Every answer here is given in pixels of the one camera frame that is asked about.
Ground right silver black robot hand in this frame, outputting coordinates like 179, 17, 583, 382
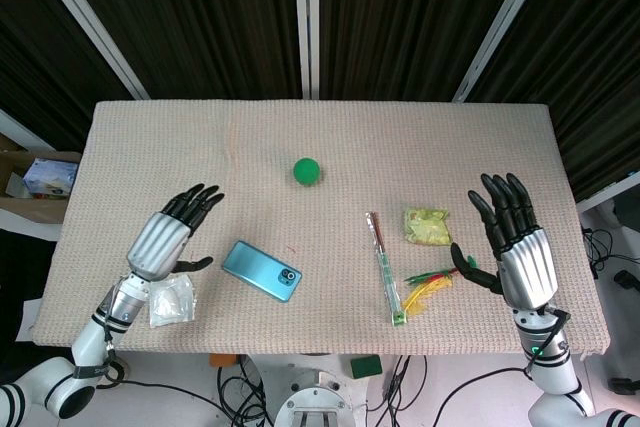
450, 172, 559, 311

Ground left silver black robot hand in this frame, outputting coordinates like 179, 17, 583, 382
124, 183, 226, 283

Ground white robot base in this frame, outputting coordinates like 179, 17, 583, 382
273, 352, 369, 427

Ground clear plastic bag white item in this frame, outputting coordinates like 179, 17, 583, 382
148, 274, 196, 329

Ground black power adapter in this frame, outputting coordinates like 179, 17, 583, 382
613, 269, 640, 293

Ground colourful feather shuttlecock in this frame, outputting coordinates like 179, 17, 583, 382
402, 255, 479, 317

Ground yellow green snack packet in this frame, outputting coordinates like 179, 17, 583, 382
403, 207, 451, 247

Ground teal blue smartphone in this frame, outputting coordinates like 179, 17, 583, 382
221, 240, 303, 304

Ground blue tissue pack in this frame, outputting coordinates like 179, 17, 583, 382
22, 157, 79, 197

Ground orange block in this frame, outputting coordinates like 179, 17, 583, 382
208, 353, 244, 369

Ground cardboard box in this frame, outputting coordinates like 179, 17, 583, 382
0, 134, 82, 226

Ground wrapped chopsticks in clear sleeve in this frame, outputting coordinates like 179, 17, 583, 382
365, 211, 407, 326

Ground beige woven table cloth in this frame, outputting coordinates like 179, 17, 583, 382
28, 99, 612, 357

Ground green ball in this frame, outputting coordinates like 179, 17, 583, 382
292, 157, 322, 188

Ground green block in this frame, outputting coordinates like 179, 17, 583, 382
350, 354, 383, 379

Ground black cable bundle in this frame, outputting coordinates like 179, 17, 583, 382
582, 226, 640, 281

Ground black floor cable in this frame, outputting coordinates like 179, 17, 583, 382
94, 354, 274, 427
367, 354, 531, 427

